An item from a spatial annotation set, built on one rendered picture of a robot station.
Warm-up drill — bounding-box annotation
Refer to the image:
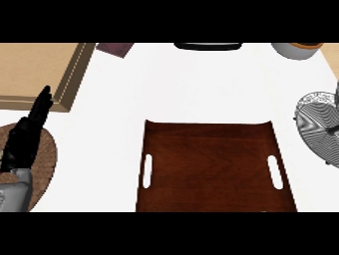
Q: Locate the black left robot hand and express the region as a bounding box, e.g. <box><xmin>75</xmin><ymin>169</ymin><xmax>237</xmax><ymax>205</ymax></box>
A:
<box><xmin>0</xmin><ymin>85</ymin><xmax>55</xmax><ymax>173</ymax></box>

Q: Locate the dark brown wooden tray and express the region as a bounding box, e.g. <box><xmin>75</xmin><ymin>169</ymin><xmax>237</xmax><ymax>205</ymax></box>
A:
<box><xmin>135</xmin><ymin>120</ymin><xmax>299</xmax><ymax>213</ymax></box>

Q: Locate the round brown woven placemat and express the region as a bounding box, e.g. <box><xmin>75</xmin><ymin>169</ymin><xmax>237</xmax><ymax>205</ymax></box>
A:
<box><xmin>0</xmin><ymin>123</ymin><xmax>60</xmax><ymax>213</ymax></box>

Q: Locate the tan wooden box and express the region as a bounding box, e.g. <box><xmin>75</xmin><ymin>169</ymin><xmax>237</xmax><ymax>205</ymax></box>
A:
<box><xmin>0</xmin><ymin>42</ymin><xmax>98</xmax><ymax>114</ymax></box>

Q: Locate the dark purple flat object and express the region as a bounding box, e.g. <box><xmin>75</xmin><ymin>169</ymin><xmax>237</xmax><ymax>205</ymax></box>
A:
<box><xmin>95</xmin><ymin>42</ymin><xmax>137</xmax><ymax>59</ymax></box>

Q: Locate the black appliance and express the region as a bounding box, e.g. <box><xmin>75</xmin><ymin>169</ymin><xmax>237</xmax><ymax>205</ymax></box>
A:
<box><xmin>172</xmin><ymin>42</ymin><xmax>245</xmax><ymax>52</ymax></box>

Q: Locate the grey pot with orange rim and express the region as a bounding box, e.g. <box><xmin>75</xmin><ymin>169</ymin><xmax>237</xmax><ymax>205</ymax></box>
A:
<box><xmin>270</xmin><ymin>42</ymin><xmax>325</xmax><ymax>61</ymax></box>

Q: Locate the tiered wire basket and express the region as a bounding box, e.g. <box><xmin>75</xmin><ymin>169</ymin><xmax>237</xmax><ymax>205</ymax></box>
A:
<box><xmin>294</xmin><ymin>70</ymin><xmax>339</xmax><ymax>173</ymax></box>

